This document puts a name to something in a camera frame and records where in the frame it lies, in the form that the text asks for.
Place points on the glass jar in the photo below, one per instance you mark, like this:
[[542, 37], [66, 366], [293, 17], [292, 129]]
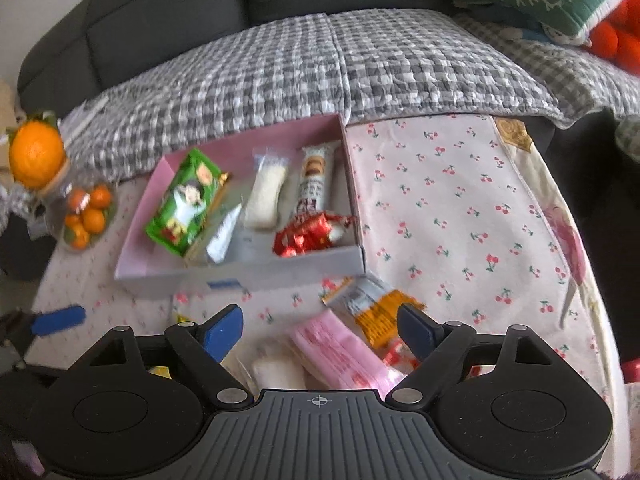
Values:
[[50, 210]]

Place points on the green snack packet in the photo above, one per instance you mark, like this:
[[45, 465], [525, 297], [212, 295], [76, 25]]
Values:
[[185, 205]]

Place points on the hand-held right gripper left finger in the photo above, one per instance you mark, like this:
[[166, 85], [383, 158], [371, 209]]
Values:
[[225, 332]]

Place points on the grey sofa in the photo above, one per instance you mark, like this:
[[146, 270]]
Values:
[[175, 0]]

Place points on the silver snack packet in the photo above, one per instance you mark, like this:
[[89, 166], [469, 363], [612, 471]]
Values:
[[222, 232]]

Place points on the cherry print tablecloth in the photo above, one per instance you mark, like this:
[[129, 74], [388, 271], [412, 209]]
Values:
[[450, 210]]

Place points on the white plush toy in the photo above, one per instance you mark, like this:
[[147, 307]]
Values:
[[555, 32]]

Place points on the large orange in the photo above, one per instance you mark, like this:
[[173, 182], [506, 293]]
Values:
[[35, 152]]

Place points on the grey checked quilt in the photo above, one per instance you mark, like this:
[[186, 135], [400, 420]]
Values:
[[300, 70]]

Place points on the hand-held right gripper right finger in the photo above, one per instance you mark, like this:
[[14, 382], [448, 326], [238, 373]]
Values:
[[417, 332]]

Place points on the pink cardboard box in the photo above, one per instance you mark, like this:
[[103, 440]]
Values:
[[135, 255]]

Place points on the small check grey cloth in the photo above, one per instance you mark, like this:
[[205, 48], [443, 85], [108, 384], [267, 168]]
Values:
[[560, 67]]

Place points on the orange snack packet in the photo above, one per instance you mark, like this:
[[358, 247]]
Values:
[[370, 305]]

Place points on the red white candy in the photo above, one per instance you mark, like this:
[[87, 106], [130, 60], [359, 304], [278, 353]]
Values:
[[400, 355]]

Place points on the clear white cake packet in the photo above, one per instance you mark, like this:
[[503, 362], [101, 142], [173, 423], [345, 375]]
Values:
[[272, 370], [265, 195]]

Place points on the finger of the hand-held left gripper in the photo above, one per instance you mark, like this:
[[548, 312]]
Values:
[[57, 320]]

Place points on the long white biscuit packet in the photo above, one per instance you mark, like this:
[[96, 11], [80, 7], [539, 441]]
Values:
[[312, 180]]

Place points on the yellow snack packet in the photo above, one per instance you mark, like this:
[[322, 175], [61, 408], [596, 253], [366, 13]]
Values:
[[181, 318]]

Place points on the orange plush toy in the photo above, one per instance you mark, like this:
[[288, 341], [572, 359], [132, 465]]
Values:
[[607, 35]]

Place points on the red foil candy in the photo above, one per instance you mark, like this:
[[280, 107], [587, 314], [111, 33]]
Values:
[[295, 242], [325, 227]]

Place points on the pink snack packet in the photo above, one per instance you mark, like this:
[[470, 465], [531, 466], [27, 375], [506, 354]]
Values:
[[335, 345]]

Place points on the pile of small mandarins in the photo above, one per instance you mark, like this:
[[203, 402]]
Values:
[[92, 220]]

